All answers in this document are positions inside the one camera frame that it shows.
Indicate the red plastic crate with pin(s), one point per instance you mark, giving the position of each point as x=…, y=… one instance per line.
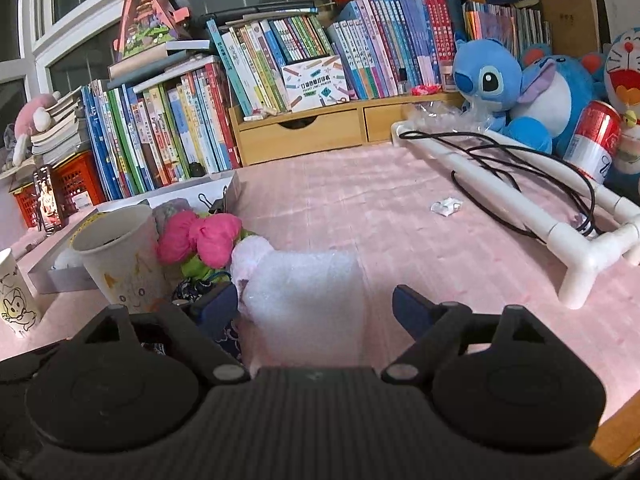
x=76, y=176

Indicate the pink and green flower plush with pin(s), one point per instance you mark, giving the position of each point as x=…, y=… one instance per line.
x=199, y=244

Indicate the blue Stitch plush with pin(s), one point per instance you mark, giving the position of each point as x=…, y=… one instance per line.
x=536, y=99

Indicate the smartphone on stand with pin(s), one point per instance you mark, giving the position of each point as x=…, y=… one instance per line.
x=49, y=206

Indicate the red soda can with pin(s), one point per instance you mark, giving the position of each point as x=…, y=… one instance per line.
x=595, y=140

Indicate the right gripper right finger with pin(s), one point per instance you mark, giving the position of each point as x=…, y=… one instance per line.
x=436, y=330

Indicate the white patterned box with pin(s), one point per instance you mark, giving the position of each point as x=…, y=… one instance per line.
x=311, y=84

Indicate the Doraemon plush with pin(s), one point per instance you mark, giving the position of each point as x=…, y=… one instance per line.
x=622, y=84

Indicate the wooden drawer organizer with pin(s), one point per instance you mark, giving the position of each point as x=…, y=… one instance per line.
x=323, y=129

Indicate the green floral cloth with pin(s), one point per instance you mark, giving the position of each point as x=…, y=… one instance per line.
x=163, y=212

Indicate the paper cup with cat drawing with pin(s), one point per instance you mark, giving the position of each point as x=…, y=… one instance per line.
x=118, y=250

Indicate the stack of paperback books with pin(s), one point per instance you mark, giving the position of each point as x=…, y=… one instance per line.
x=67, y=135

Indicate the small black cube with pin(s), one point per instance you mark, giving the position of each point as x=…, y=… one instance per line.
x=197, y=170

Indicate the white shallow box tray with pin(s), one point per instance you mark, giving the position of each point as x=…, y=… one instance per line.
x=60, y=270

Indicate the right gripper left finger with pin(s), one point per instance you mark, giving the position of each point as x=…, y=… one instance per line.
x=215, y=364

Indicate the row of upright books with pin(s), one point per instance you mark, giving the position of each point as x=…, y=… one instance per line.
x=146, y=128

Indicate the white bubble wrap block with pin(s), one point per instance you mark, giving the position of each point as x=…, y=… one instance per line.
x=308, y=308

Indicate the second row of books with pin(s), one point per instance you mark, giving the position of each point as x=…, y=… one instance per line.
x=388, y=48

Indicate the crumpled white wrapper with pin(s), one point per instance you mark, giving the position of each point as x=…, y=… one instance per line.
x=446, y=207

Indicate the pink bunny plush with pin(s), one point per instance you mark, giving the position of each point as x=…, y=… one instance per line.
x=33, y=118

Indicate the triangular paper house model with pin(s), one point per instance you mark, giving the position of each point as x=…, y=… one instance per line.
x=147, y=23

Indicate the black binder clip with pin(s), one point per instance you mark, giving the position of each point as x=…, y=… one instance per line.
x=216, y=206

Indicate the navy floral drawstring pouch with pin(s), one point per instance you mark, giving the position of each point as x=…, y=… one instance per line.
x=212, y=304

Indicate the paper cup with rabbit drawing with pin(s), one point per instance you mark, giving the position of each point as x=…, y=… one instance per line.
x=18, y=308

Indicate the white PVC pipe frame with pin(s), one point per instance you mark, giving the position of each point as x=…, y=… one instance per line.
x=584, y=259

